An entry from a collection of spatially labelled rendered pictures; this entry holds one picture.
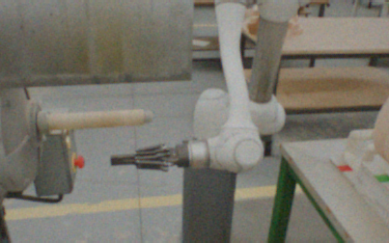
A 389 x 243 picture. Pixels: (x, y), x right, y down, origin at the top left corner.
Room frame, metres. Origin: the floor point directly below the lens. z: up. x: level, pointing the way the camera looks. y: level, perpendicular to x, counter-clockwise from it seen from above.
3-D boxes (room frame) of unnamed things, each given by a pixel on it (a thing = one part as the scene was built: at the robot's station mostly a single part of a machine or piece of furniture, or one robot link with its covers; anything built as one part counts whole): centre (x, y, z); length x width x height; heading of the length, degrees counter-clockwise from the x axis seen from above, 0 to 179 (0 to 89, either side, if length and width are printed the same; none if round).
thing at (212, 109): (1.44, -0.11, 0.87); 0.18 x 0.16 x 0.22; 88
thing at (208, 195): (1.44, -0.10, 0.35); 0.28 x 0.28 x 0.70; 2
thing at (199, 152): (0.94, -0.03, 0.97); 0.09 x 0.06 x 0.09; 10
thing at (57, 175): (0.83, 0.45, 0.99); 0.24 x 0.21 x 0.26; 100
